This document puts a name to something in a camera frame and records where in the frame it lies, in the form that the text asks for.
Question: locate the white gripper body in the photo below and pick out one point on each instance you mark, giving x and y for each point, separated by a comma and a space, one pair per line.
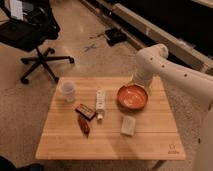
143, 78

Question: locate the orange ceramic bowl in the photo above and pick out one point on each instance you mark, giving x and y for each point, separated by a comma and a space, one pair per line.
132, 96

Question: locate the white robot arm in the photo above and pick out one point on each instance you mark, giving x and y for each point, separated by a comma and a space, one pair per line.
154, 60

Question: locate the white tube bottle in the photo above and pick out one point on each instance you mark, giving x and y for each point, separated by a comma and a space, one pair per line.
100, 104

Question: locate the beige sponge block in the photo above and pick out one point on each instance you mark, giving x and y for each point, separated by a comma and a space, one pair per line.
128, 125

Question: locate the black bag on floor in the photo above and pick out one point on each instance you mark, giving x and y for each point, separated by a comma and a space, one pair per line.
115, 36

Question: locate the dark rectangular box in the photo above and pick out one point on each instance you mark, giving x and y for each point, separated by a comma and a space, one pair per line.
85, 111

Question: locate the red snack packet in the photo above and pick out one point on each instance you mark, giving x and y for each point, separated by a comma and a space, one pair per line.
83, 126

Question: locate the translucent plastic cup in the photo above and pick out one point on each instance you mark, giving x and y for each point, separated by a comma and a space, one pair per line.
67, 89

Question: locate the black office chair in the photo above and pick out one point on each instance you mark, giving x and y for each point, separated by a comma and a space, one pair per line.
29, 34

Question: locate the long white rail frame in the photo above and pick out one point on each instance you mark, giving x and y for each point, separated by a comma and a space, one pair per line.
188, 55

